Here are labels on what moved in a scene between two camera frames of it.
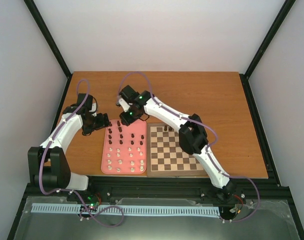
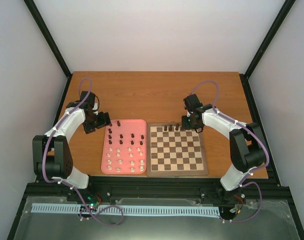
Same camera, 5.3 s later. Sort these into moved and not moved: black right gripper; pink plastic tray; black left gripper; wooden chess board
Moved: black right gripper
Not moved: pink plastic tray; black left gripper; wooden chess board
